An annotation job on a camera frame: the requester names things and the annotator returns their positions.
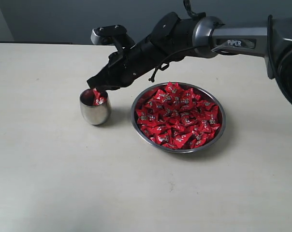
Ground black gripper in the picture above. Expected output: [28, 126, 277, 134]
[87, 38, 175, 93]

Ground red candy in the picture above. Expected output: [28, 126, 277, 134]
[164, 82, 184, 95]
[172, 132, 192, 149]
[92, 88, 108, 106]
[135, 110, 150, 125]
[204, 105, 219, 126]

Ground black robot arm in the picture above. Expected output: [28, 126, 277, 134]
[87, 0, 292, 105]

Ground stainless steel cup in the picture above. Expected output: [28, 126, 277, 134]
[79, 89, 111, 126]

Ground stainless steel plate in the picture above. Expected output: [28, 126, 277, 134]
[131, 82, 226, 154]

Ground red wrapped candy top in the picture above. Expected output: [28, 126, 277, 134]
[164, 82, 184, 95]

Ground red wrapped candy front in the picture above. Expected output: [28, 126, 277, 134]
[172, 132, 192, 149]

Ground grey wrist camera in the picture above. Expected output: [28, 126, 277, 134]
[90, 25, 127, 45]

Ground black cable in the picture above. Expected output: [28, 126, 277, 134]
[147, 45, 200, 83]

